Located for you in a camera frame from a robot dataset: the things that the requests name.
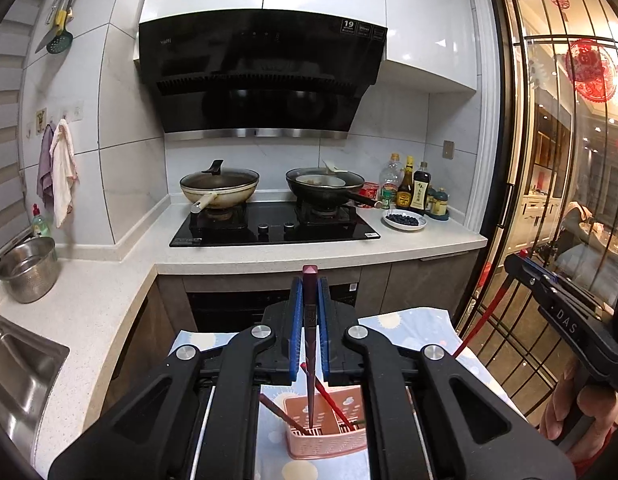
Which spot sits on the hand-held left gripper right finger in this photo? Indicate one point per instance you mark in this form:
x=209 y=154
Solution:
x=324 y=330

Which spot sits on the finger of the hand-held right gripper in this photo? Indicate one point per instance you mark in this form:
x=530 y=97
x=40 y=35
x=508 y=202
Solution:
x=531 y=272

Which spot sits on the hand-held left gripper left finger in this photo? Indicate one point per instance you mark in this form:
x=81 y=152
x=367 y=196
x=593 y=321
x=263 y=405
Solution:
x=296 y=330

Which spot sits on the dark brown chopstick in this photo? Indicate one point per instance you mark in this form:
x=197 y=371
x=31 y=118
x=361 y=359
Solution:
x=284 y=412
x=310 y=360

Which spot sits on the red chopstick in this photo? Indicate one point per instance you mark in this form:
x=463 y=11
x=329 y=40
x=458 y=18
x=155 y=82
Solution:
x=481 y=320
x=329 y=400

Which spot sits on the pink perforated utensil holder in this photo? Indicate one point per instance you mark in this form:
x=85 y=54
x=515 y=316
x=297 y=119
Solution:
x=324 y=440

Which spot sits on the person's right hand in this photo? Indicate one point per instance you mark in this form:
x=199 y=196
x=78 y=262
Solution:
x=596 y=420

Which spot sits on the built-in black appliance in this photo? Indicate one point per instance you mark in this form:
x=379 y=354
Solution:
x=229 y=310

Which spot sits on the blue printed tablecloth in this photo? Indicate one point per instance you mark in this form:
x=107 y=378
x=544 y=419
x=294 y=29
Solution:
x=424 y=330

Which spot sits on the black gas stove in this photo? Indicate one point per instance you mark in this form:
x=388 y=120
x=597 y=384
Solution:
x=274 y=227

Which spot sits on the small seasoning jars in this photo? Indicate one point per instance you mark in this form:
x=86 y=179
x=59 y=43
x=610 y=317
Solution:
x=439 y=205

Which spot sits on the glass sliding door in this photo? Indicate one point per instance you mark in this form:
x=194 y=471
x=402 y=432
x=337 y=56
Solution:
x=554 y=160

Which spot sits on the white plate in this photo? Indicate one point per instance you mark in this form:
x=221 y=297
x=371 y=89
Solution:
x=404 y=221

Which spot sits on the dark soy sauce bottle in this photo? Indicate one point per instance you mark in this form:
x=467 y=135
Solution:
x=421 y=192

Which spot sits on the black wok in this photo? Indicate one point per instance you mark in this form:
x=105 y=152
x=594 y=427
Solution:
x=324 y=190

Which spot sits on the red food container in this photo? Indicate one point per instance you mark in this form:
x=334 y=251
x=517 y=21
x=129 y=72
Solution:
x=371 y=192

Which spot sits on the amber sauce bottle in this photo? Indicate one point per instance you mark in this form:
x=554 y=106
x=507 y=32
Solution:
x=405 y=190

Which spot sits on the beige wok with lid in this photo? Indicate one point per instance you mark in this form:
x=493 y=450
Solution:
x=219 y=187

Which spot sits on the clear oil bottle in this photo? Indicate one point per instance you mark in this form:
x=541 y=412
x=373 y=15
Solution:
x=390 y=180

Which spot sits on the red paper-cut decoration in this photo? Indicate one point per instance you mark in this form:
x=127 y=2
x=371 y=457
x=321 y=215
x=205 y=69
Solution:
x=591 y=70

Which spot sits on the black range hood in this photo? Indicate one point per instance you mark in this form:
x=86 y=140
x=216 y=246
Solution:
x=259 y=75

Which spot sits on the stainless steel pot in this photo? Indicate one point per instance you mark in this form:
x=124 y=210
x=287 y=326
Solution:
x=28 y=270

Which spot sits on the green dish soap bottle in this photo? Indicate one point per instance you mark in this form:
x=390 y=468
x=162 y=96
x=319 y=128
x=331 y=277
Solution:
x=40 y=225

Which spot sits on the white hanging towel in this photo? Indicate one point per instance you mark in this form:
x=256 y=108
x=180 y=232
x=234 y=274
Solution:
x=63 y=175

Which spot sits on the stainless steel sink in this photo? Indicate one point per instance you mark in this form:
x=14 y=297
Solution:
x=19 y=375

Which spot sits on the purple hanging towel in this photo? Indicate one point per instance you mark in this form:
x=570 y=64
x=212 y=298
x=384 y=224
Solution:
x=45 y=170

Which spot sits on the window blind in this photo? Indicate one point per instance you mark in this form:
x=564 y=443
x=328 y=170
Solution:
x=4 y=135

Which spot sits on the green skimmer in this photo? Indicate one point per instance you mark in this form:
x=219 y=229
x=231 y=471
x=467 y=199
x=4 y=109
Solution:
x=59 y=42

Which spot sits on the grey wall socket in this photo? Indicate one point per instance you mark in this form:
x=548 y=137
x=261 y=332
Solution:
x=449 y=149

